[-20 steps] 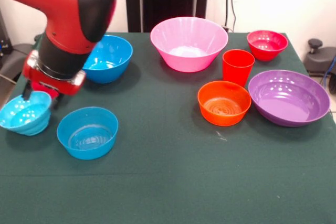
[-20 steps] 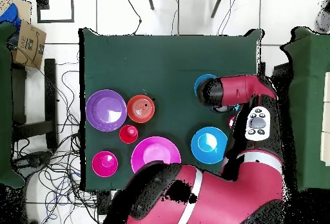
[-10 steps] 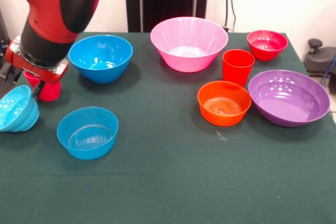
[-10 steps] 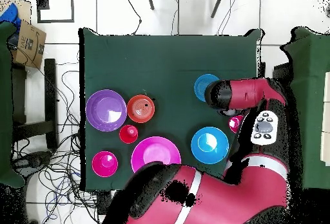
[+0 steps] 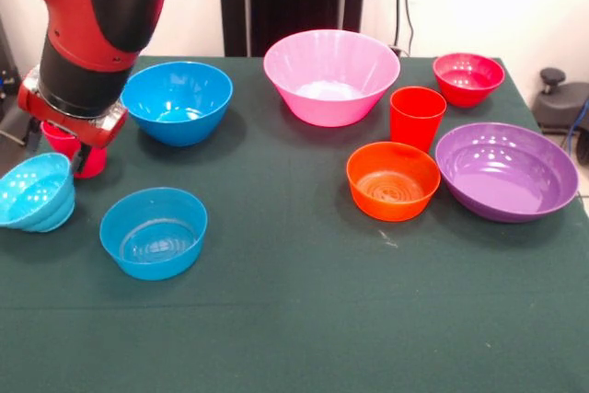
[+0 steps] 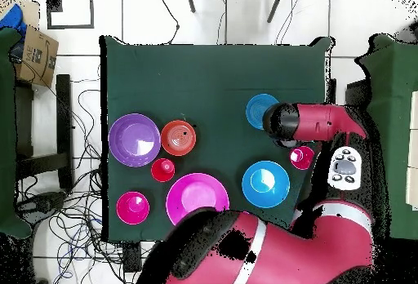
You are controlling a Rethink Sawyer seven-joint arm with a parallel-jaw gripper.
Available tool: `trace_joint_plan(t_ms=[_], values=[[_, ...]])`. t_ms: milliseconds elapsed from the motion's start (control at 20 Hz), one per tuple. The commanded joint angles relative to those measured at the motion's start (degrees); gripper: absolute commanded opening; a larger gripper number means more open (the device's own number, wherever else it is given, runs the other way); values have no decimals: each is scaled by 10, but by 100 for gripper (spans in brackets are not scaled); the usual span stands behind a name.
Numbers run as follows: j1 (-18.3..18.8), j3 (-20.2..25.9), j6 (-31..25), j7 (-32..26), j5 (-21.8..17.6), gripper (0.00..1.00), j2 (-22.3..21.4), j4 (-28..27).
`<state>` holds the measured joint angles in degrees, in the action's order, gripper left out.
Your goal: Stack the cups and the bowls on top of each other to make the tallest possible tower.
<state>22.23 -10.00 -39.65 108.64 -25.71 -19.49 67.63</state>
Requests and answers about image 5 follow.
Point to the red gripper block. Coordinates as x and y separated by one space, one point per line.
96 133

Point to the ribbed pink-red cup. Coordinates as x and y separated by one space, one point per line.
95 164

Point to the ribbed cyan bowl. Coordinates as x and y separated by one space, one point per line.
37 195

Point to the flat-bottomed blue bowl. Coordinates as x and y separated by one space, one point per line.
152 269

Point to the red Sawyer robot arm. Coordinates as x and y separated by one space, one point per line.
92 20

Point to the grey black equipment base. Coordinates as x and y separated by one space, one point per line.
9 128
559 103

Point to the deep blue bowl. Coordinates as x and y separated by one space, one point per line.
184 89

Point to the large pink bowl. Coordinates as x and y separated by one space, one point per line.
331 71

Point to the dark green table cloth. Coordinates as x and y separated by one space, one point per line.
294 319

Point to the orange bowl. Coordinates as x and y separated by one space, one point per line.
391 209

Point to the red cup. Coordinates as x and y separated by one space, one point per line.
414 126

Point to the small crimson bowl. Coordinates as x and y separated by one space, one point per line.
467 94

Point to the wide purple bowl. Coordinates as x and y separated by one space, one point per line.
506 176

